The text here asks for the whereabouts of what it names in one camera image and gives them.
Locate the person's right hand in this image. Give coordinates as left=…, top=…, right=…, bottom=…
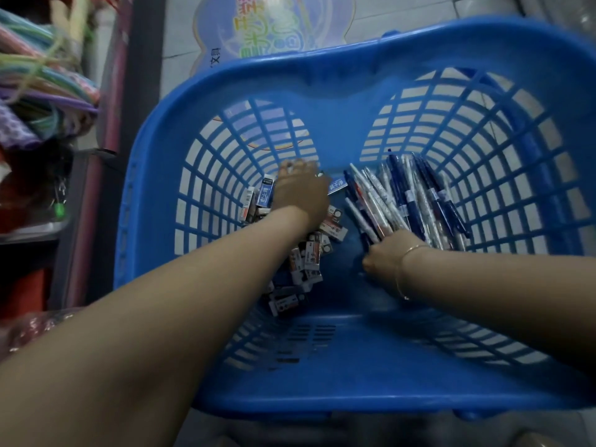
left=362, top=230, right=428, bottom=295

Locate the person's left hand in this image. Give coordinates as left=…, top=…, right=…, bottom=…
left=271, top=159, right=332, bottom=229

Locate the person's left forearm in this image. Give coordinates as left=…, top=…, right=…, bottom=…
left=0, top=205, right=322, bottom=447

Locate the person's right forearm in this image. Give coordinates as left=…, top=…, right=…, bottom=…
left=400, top=244, right=596, bottom=370

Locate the pile of small eraser boxes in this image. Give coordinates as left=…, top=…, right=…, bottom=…
left=240, top=171, right=349, bottom=318

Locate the blue plastic shopping basket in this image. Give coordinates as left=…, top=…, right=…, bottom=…
left=113, top=16, right=596, bottom=422

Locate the pile of blue white pens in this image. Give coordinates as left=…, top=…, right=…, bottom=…
left=343, top=152, right=472, bottom=253

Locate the pink metal shelf upright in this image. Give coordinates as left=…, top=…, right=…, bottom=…
left=63, top=0, right=137, bottom=314

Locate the bundle of colourful plastic tubes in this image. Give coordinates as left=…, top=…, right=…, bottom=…
left=0, top=8, right=101, bottom=150

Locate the pink patterned plastic bag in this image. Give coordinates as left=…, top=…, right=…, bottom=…
left=0, top=308, right=85, bottom=364

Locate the thin gold bracelet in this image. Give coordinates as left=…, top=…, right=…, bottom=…
left=395, top=245, right=432, bottom=301

